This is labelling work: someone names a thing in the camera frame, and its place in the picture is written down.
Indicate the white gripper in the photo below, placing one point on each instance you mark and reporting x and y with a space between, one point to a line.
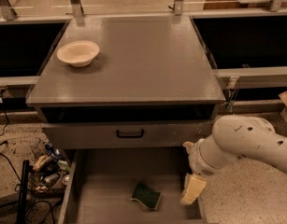
198 159

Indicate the green and yellow sponge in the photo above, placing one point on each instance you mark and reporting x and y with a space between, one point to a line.
146 196

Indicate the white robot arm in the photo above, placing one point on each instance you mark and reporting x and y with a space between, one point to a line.
232 139

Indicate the grey closed top drawer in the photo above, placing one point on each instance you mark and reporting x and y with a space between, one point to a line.
103 134

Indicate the grey open middle drawer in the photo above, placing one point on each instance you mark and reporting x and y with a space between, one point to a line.
103 181

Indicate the grey cabinet with counter top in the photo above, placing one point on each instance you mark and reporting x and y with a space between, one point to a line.
148 69

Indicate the cream foam pad on wrist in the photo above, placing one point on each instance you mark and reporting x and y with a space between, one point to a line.
189 146

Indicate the black drawer handle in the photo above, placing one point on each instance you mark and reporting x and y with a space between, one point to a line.
130 135

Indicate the metal rail frame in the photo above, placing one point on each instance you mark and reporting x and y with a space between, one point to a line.
245 47

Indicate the black stand post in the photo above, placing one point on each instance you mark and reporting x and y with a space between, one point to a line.
23 192

